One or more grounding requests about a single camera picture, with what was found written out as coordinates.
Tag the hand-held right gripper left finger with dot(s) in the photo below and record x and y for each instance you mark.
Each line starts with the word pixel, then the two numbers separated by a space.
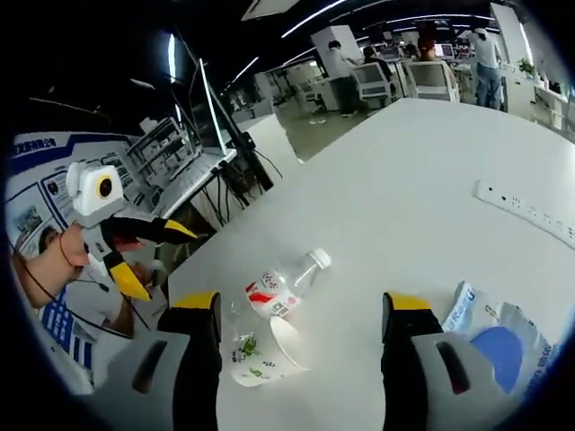
pixel 197 350

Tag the clear plastic water bottle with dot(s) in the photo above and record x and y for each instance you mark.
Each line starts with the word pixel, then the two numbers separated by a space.
pixel 283 287

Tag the open laptop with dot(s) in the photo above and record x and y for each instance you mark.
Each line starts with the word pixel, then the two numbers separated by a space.
pixel 193 179

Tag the person's left hand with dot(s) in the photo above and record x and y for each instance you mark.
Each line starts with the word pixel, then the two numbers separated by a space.
pixel 76 247

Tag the white recessed power strip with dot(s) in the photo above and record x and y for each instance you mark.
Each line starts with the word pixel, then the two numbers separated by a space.
pixel 525 211

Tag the blue white wall poster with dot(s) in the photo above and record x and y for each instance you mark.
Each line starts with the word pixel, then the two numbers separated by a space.
pixel 40 197

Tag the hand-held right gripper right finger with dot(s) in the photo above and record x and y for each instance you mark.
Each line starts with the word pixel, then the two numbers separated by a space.
pixel 409 359

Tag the green potted plant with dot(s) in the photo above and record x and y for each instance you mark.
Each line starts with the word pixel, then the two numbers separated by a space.
pixel 526 67

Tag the white tabletop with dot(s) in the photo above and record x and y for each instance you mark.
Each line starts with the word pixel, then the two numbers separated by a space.
pixel 382 202

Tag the person's white printed shirt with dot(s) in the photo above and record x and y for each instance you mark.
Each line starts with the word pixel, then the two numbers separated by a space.
pixel 76 328

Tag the white paper cup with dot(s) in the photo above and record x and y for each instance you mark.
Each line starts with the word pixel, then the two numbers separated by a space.
pixel 265 363

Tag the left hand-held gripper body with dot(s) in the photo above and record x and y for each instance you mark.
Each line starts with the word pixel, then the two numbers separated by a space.
pixel 92 193

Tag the pale packet with blue pad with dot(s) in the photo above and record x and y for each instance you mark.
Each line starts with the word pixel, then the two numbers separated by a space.
pixel 503 350

